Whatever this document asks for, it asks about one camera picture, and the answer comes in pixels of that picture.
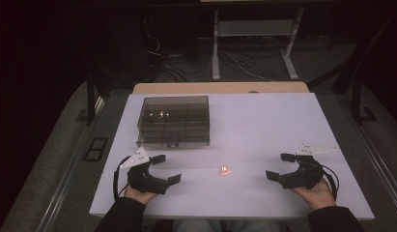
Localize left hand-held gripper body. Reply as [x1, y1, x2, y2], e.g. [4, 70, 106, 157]
[119, 146, 171, 195]

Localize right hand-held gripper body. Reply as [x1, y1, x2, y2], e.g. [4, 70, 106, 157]
[278, 142, 340, 190]

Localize dark clear compartment box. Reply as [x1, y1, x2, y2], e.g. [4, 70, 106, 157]
[135, 95, 211, 150]

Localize small shiny orange piece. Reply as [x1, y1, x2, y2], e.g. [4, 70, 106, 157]
[217, 164, 233, 178]

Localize person's left hand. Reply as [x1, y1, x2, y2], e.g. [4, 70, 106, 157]
[123, 184, 158, 206]

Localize person's right hand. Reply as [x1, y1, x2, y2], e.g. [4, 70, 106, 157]
[289, 176, 337, 212]

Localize small shiny pieces in box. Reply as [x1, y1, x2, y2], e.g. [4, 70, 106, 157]
[149, 109, 171, 119]

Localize black floor socket cover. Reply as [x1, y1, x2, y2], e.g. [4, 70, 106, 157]
[82, 136, 109, 162]

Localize black metal stand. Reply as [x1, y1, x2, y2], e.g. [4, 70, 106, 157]
[306, 6, 397, 126]

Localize white metal stand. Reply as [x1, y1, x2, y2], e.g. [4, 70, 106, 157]
[211, 7, 305, 81]

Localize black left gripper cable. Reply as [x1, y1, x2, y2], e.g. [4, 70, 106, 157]
[112, 156, 132, 203]

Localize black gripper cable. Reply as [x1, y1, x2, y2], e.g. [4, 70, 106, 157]
[112, 156, 132, 203]
[321, 163, 341, 201]

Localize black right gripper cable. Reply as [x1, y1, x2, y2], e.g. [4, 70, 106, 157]
[321, 163, 341, 201]

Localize black floor bracket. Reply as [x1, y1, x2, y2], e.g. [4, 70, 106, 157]
[355, 106, 378, 126]

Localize black metal frame post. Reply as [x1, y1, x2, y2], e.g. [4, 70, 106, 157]
[85, 72, 105, 127]

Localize tangle of floor cables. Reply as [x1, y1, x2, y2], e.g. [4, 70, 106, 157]
[144, 33, 274, 83]

